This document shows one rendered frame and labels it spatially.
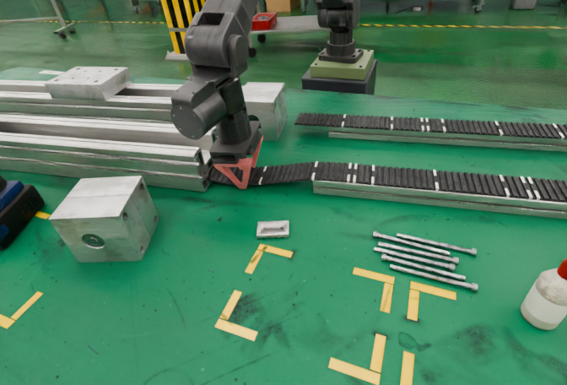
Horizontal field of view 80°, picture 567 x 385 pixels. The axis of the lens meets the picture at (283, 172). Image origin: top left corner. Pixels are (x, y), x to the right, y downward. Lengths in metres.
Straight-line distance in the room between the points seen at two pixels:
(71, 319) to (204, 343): 0.19
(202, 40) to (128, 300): 0.37
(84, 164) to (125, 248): 0.27
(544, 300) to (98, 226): 0.55
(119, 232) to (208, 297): 0.16
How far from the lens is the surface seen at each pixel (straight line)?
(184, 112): 0.49
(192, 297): 0.50
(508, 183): 0.64
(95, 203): 0.55
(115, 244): 0.56
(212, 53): 0.51
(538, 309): 0.49
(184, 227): 0.59
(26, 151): 0.87
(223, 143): 0.59
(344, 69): 1.04
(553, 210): 0.66
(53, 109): 1.06
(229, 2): 0.55
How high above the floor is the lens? 1.18
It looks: 37 degrees down
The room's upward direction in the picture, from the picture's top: 6 degrees counter-clockwise
